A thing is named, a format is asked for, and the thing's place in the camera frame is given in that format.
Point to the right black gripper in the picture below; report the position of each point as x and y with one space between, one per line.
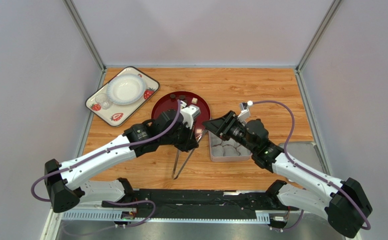
227 124

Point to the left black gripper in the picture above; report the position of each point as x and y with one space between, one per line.
190 142

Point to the pink square tin box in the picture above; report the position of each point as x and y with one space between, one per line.
226 151

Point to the dark red round plate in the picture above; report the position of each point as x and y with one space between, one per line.
165 103

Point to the metal tongs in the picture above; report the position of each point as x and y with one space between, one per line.
179 165

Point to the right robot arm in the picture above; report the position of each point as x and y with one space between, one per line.
343 203

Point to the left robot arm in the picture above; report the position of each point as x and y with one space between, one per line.
67 182

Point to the white square chocolate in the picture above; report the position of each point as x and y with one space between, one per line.
194 100

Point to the strawberry pattern rectangular tray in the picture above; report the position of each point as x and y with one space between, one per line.
116 115

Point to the white round bowl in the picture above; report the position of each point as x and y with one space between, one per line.
125 89

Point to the small clear glass cup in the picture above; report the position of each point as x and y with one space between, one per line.
103 100

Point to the silver tin lid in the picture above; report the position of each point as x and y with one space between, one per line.
308 153

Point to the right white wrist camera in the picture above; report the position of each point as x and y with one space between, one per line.
245 112

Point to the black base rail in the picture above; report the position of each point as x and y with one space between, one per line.
203 204

